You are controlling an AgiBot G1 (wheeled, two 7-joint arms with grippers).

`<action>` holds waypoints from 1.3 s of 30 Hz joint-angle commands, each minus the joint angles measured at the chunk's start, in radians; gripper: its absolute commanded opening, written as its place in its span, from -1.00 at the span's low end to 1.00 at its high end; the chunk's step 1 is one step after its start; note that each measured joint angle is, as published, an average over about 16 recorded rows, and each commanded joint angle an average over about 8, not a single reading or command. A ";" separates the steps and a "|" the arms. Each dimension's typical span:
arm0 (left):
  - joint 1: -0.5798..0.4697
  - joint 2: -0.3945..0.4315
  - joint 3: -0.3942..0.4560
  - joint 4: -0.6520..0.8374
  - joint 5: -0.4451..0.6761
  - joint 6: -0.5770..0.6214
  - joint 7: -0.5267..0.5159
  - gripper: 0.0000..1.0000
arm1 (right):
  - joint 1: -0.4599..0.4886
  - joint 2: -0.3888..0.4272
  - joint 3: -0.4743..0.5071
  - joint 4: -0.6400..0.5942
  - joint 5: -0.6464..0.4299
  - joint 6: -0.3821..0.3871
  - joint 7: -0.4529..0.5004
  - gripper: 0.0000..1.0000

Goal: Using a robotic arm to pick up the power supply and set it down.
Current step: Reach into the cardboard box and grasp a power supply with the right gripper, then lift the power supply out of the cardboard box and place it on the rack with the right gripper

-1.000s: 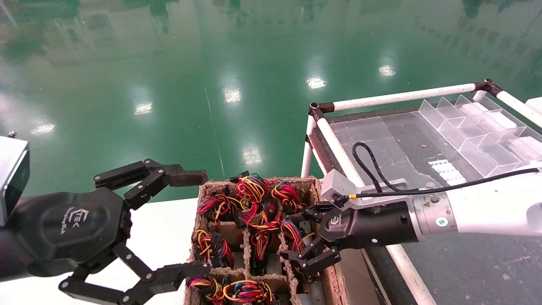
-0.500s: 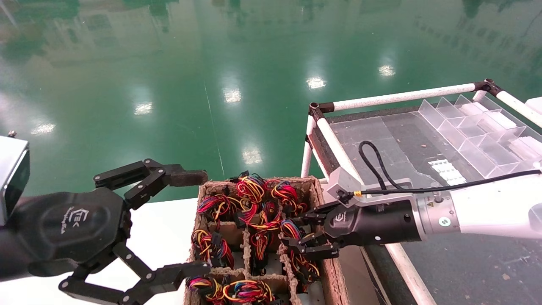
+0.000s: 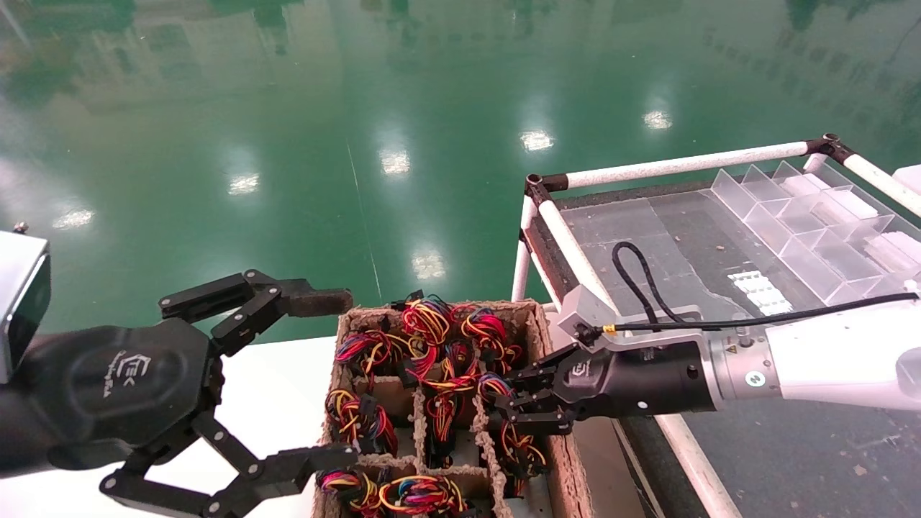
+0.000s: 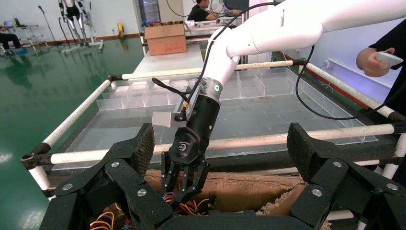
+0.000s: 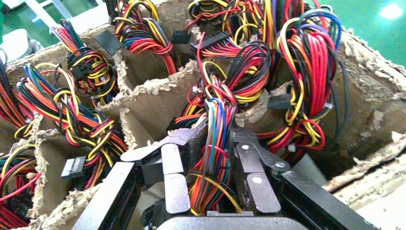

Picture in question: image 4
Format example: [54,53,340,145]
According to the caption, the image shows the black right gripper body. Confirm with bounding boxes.
[167,94,221,166]

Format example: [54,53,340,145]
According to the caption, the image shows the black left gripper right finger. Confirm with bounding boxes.
[286,122,406,230]

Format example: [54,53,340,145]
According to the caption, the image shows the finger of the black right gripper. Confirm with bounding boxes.
[161,151,185,199]
[177,157,211,204]

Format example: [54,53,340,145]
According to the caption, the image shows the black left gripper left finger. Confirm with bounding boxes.
[54,123,173,230]

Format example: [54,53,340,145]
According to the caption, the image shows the operator bare hand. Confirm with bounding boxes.
[356,46,395,78]

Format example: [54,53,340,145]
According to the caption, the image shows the brown cardboard divider box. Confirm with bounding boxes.
[144,170,332,230]

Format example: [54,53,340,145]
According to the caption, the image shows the white foam pad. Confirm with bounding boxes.
[129,81,149,92]
[170,79,190,89]

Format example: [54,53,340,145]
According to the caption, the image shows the clear acrylic divider tray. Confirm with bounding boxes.
[52,68,378,171]

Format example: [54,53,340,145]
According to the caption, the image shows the long white table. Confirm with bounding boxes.
[133,43,207,75]

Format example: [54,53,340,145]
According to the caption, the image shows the brown cardboard carton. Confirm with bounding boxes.
[144,21,188,57]

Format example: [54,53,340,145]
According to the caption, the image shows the metal pipe rack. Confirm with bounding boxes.
[185,17,247,64]

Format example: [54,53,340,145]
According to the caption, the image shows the seated person black shirt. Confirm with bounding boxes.
[187,0,220,22]

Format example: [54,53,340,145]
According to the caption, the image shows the operator in black shirt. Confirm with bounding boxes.
[369,19,406,188]

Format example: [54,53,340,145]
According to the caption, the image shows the robot on wheeled stand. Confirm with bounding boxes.
[57,0,104,55]

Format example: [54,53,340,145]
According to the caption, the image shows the black tripod stand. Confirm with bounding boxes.
[37,4,66,52]

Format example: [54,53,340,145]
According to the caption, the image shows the desk with laptop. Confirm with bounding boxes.
[3,18,45,49]

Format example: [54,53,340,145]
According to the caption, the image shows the seated person blue shoes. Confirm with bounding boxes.
[0,27,23,53]

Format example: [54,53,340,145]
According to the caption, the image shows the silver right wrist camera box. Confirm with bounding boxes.
[151,83,203,128]

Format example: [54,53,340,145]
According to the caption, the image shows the long black cable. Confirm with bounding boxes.
[295,44,406,121]

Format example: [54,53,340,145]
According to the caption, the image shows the white pipe cart frame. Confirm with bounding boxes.
[20,58,406,223]

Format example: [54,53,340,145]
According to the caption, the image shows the thin black cable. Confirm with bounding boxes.
[151,0,284,110]

